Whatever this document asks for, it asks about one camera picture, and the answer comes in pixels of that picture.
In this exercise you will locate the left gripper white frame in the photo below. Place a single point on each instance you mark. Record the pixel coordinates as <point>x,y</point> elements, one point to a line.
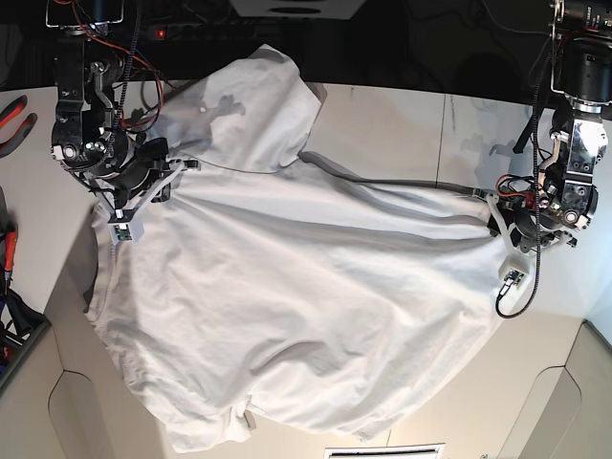
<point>514,199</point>

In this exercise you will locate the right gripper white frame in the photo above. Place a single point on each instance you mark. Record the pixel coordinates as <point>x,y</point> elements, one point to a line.
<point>128,184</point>

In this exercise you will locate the white t-shirt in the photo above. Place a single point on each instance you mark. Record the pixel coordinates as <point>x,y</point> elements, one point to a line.
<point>277,282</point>

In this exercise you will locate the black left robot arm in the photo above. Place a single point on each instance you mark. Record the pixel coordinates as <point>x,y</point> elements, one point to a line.
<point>560,196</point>

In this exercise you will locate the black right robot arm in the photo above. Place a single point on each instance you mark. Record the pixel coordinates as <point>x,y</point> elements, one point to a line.
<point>113,155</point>

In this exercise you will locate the black bag at left edge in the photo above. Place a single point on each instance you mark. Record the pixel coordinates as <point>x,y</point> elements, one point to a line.
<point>23,320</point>

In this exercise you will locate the white floor vent grille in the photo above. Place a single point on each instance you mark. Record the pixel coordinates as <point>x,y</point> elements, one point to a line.
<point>434,451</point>

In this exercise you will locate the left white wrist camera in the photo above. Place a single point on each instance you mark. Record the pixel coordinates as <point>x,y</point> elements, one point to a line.
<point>514,268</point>

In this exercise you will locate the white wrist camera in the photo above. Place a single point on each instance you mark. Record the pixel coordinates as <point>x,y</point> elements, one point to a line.
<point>514,268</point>
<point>125,225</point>

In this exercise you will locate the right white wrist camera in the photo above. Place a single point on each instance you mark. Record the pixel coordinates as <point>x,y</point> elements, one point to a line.
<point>125,225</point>

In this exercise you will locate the red handled tool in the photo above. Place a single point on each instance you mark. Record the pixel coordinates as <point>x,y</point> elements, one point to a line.
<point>8,239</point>

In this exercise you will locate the white power strip red switch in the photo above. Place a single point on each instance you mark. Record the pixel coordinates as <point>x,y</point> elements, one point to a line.
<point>193,32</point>

